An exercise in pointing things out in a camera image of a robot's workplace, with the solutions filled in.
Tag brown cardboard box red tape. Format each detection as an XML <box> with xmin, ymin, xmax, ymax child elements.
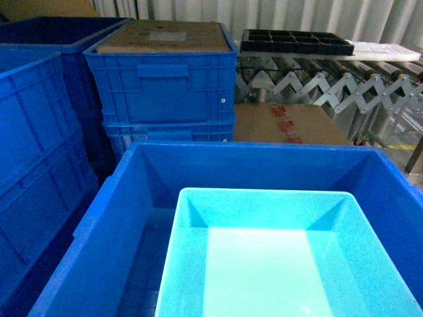
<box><xmin>233</xmin><ymin>102</ymin><xmax>352</xmax><ymax>145</ymax></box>

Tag dark blue crate rear left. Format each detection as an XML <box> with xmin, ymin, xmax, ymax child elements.
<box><xmin>1</xmin><ymin>17</ymin><xmax>130</xmax><ymax>114</ymax></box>

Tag blue stacked crates at left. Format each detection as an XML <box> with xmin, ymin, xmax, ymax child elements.
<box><xmin>1</xmin><ymin>49</ymin><xmax>98</xmax><ymax>302</ymax></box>

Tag black compartment tray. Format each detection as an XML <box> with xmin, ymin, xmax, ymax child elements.
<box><xmin>241</xmin><ymin>29</ymin><xmax>354</xmax><ymax>56</ymax></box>

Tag large blue plastic bin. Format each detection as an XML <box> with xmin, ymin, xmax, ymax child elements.
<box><xmin>30</xmin><ymin>141</ymin><xmax>422</xmax><ymax>316</ymax></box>

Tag teal plastic tray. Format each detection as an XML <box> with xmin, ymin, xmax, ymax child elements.
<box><xmin>155</xmin><ymin>188</ymin><xmax>422</xmax><ymax>316</ymax></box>

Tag expandable metal roller conveyor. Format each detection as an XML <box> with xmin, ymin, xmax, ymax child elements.
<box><xmin>235</xmin><ymin>53</ymin><xmax>422</xmax><ymax>149</ymax></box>

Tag blue crate with cardboard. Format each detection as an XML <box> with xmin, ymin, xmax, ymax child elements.
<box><xmin>84</xmin><ymin>22</ymin><xmax>239</xmax><ymax>123</ymax></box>

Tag blue crate under stack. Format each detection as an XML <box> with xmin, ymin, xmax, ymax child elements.
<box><xmin>103</xmin><ymin>115</ymin><xmax>236</xmax><ymax>162</ymax></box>

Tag cardboard box inside crate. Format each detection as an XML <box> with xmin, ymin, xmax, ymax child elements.
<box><xmin>96</xmin><ymin>20</ymin><xmax>229</xmax><ymax>53</ymax></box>

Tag white foam sheet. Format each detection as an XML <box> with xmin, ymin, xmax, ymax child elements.
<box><xmin>345</xmin><ymin>41</ymin><xmax>421</xmax><ymax>62</ymax></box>

